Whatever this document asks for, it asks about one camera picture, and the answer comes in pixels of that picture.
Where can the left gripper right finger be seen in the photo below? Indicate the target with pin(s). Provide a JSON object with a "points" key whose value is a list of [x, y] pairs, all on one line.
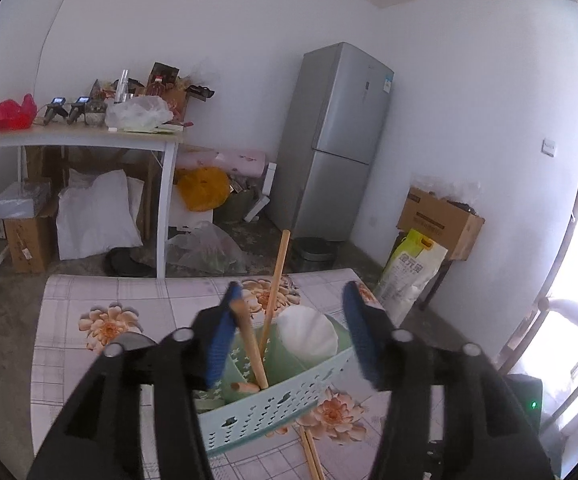
{"points": [[450, 414]]}

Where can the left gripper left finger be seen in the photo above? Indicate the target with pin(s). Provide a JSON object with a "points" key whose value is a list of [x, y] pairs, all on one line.
{"points": [[97, 432]]}

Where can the large steel spoon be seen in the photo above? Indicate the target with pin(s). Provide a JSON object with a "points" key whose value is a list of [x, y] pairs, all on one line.
{"points": [[133, 341]]}

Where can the mint green utensil holder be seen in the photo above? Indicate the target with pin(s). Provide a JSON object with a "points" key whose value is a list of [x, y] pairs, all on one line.
{"points": [[231, 418]]}

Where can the floral tablecloth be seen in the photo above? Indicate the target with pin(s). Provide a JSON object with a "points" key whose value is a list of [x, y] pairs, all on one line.
{"points": [[80, 315]]}

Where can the yellow white rice bag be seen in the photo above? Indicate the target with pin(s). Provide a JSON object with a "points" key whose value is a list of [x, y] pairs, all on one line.
{"points": [[413, 264]]}

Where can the clear plastic bag on floor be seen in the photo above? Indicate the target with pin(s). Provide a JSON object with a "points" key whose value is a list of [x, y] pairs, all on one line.
{"points": [[207, 249]]}

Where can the cardboard box at right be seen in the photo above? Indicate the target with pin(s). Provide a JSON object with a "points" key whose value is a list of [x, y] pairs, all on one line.
{"points": [[450, 226]]}

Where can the cardboard box under desk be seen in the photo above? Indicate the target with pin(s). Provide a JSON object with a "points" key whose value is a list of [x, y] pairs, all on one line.
{"points": [[33, 242]]}

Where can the white sack under desk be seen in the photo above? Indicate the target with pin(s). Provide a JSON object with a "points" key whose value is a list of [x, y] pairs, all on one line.
{"points": [[98, 212]]}

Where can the black round floor object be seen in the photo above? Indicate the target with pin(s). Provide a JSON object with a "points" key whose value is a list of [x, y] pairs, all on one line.
{"points": [[312, 254]]}

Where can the grey flat box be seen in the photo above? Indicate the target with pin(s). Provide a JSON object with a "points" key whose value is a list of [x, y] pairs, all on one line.
{"points": [[24, 200]]}

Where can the pink rolled cloth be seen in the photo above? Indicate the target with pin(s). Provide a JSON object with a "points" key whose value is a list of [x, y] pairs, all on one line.
{"points": [[244, 163]]}

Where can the white desk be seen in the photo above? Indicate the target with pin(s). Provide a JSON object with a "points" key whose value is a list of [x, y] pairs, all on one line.
{"points": [[167, 143]]}

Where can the white plastic bag on desk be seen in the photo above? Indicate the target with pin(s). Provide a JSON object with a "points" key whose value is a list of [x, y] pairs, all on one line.
{"points": [[141, 113]]}

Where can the handheld device on desk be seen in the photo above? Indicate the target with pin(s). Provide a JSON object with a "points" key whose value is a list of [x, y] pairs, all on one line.
{"points": [[78, 108], [55, 108]]}

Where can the silver refrigerator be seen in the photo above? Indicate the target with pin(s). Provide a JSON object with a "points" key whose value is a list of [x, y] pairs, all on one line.
{"points": [[331, 134]]}

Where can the red plastic bag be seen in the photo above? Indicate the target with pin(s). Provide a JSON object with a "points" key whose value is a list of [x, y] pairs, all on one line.
{"points": [[17, 116]]}

